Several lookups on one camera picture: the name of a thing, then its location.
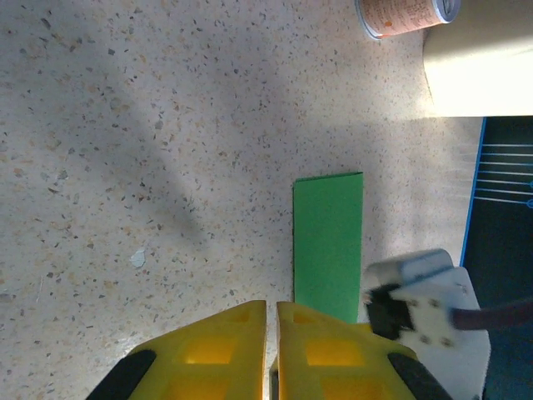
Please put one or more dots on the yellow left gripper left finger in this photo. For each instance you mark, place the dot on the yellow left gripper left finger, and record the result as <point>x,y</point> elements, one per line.
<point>208,358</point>

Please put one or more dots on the cream knife block orange top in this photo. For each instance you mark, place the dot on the cream knife block orange top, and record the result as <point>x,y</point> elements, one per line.
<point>479,75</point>

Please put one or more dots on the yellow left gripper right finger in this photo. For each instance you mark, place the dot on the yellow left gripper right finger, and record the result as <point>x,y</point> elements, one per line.
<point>333,362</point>

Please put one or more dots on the orange can with silver lid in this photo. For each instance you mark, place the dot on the orange can with silver lid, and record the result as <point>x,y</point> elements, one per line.
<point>399,16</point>

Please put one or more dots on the green cloth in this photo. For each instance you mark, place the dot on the green cloth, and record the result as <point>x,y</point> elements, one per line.
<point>329,241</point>

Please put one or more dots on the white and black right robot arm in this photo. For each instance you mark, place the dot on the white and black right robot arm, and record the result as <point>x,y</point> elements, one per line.
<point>437,308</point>

